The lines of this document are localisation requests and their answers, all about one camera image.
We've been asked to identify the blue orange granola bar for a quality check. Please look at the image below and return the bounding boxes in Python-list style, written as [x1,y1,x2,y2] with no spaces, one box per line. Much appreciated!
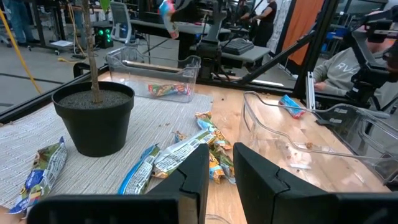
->
[209,145,236,185]
[195,111,233,151]
[152,128,216,180]
[117,144,162,196]

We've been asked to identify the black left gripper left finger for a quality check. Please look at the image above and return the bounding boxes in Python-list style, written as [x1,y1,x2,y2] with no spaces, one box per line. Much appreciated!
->
[27,143,210,224]

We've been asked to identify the yellow cable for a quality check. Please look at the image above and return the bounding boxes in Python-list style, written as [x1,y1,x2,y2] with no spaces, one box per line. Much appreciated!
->
[0,8,44,95]

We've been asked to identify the light blue red granola bar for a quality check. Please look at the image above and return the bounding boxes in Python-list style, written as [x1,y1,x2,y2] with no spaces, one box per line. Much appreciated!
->
[278,94,307,120]

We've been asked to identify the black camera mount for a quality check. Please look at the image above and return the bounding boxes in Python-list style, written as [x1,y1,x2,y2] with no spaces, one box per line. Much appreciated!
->
[343,4,398,105]

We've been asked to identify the green plant in black pot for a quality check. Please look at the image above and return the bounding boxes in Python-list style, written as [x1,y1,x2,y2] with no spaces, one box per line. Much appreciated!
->
[51,0,136,158]

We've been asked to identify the grey office chair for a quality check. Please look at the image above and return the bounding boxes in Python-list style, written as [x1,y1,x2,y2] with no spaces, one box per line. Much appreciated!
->
[109,1,134,45]

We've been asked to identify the blue white granola bar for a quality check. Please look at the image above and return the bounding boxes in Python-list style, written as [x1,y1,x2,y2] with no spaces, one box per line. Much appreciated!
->
[8,136,68,216]

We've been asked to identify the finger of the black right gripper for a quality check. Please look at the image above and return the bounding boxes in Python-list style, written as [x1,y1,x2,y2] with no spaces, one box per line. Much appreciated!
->
[172,0,195,23]

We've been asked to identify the black curved handle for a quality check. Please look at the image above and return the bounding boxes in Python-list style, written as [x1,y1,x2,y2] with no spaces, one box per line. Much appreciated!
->
[72,62,92,79]

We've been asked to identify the red green granola bar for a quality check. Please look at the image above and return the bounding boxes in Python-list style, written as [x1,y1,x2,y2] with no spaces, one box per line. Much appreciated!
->
[147,83,192,98]

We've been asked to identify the clear plastic bin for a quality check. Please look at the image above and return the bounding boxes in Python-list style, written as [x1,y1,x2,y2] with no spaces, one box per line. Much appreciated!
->
[238,90,398,194]
[105,45,202,104]

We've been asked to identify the silver aluminium bracket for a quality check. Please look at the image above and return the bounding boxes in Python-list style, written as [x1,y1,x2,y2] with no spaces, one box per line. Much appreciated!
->
[305,71,317,111]

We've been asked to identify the person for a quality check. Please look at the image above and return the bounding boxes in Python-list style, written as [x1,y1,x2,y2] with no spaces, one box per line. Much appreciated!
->
[239,0,279,49]
[2,0,40,46]
[312,39,398,108]

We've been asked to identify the grey woven placemat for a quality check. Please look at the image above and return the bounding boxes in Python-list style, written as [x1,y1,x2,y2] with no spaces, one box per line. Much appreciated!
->
[0,92,215,210]

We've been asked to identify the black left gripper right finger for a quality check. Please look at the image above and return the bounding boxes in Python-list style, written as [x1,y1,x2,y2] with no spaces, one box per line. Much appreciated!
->
[233,142,398,224]

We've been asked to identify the orange panel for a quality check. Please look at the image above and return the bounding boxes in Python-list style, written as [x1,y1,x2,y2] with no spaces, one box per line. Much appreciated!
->
[280,0,326,67]

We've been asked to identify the black computer tower green lights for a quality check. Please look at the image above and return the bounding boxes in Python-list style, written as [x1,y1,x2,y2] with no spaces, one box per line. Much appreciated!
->
[93,26,114,50]

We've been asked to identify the black keyboard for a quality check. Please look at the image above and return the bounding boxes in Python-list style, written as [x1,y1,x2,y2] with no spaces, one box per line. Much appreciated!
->
[221,38,255,57]

